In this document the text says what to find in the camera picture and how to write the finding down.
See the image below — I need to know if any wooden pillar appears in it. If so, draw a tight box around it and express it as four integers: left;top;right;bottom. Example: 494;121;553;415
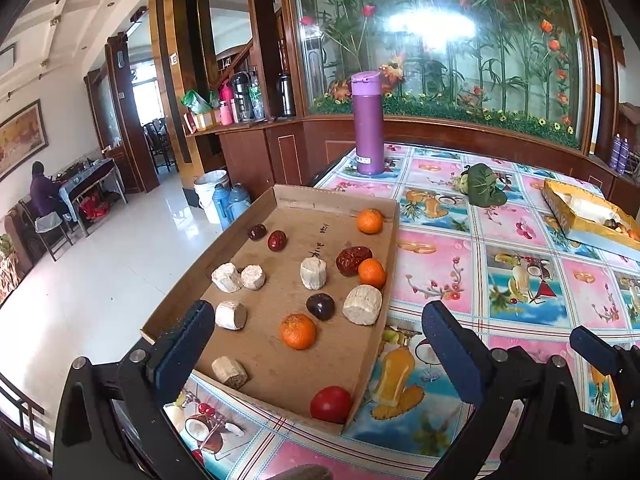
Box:
147;0;221;176

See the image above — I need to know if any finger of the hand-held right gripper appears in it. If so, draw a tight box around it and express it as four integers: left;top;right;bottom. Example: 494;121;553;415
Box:
570;326;640;428

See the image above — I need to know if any red tomato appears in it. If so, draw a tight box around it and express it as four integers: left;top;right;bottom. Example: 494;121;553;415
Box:
309;385;353;424

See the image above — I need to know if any flower mural glass panel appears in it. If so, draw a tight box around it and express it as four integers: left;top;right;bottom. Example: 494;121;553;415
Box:
290;0;588;147

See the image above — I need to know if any metal frame chair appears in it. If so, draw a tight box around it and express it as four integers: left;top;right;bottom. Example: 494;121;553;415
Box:
19;197;73;261

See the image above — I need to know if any small cardboard box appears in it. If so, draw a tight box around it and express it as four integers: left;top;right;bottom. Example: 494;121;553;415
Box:
186;109;222;133

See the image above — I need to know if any clear plastic bottle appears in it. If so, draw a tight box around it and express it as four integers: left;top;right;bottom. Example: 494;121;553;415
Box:
248;67;266;121

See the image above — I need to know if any table with dark cloth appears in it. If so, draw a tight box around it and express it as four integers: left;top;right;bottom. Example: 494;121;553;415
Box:
59;158;128;236

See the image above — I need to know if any white plastic bucket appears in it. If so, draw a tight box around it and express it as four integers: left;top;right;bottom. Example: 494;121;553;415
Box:
194;170;230;225

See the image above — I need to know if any dark wooden dining chair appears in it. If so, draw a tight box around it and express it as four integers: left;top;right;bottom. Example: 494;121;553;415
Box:
144;117;178;173

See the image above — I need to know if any black thermos flask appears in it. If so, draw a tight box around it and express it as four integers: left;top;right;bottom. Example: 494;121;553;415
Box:
231;72;252;122

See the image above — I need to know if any framed wall painting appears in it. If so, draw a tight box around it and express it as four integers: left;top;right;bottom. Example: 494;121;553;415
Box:
0;99;49;181

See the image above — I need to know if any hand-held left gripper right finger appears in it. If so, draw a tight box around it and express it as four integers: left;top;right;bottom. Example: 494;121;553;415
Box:
422;301;590;480

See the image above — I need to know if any green leafy vegetable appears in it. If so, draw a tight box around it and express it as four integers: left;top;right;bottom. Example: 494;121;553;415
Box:
452;162;508;207

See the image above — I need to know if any yellow cardboard box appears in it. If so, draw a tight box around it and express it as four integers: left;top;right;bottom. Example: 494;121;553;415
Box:
542;178;640;253

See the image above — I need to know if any brown cardboard tray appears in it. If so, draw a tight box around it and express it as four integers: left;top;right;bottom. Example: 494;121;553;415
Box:
140;184;401;436

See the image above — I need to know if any dark purple plum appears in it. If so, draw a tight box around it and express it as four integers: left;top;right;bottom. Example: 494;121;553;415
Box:
306;293;336;322

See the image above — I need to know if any dark steel thermos flask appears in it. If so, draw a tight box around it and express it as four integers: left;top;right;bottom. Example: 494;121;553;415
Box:
276;72;296;118

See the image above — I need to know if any wooden partition cabinet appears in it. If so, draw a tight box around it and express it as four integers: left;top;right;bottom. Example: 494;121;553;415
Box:
185;110;640;221

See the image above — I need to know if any red bag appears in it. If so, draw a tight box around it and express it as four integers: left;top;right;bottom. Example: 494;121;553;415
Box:
79;195;108;220

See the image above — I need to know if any orange tangerine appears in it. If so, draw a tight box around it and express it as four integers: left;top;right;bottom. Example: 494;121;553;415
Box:
279;313;318;351
358;258;388;290
356;208;384;235

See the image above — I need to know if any purple insulated bottle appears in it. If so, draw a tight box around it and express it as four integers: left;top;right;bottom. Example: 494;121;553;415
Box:
350;71;386;177

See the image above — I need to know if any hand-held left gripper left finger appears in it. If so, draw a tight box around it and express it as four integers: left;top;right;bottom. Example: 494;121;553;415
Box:
52;300;216;480

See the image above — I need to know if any green plastic bag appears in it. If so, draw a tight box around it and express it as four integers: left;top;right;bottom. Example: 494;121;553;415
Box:
181;89;213;115

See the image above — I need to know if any pink bottle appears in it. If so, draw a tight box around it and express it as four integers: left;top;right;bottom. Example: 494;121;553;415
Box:
218;80;235;126

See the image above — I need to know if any blue thermos jug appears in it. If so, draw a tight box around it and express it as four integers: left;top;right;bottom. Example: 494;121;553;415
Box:
212;184;232;231
227;183;252;221

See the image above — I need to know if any large red date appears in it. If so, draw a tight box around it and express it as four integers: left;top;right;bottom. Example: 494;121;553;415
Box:
335;246;373;277

